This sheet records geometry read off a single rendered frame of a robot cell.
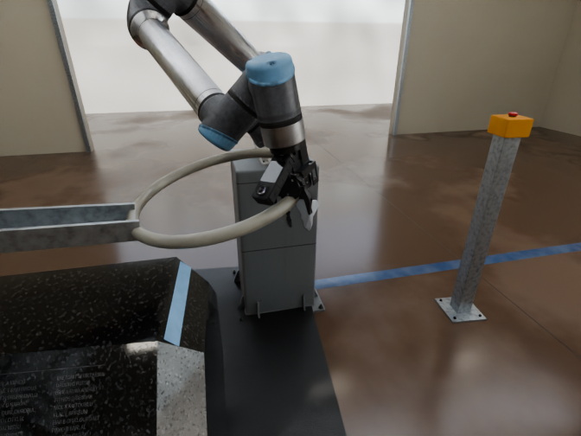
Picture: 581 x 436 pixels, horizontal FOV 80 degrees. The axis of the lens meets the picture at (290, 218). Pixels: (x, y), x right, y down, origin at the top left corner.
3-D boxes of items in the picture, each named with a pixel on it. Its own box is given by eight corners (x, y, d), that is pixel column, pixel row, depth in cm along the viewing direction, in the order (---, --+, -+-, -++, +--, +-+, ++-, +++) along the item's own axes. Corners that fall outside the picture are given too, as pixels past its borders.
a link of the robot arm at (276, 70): (286, 48, 69) (296, 51, 61) (296, 110, 76) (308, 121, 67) (240, 59, 69) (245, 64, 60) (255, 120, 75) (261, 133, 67)
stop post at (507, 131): (486, 320, 191) (552, 118, 143) (452, 323, 189) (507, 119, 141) (465, 297, 209) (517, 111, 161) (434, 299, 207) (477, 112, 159)
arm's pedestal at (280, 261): (231, 272, 231) (220, 147, 194) (303, 263, 241) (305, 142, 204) (238, 324, 188) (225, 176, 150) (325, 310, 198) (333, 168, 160)
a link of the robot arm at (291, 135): (287, 129, 65) (248, 129, 71) (292, 153, 68) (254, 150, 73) (310, 113, 71) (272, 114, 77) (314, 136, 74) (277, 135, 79)
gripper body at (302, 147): (320, 183, 81) (312, 134, 75) (302, 201, 75) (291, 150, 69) (293, 181, 85) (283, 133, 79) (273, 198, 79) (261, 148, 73)
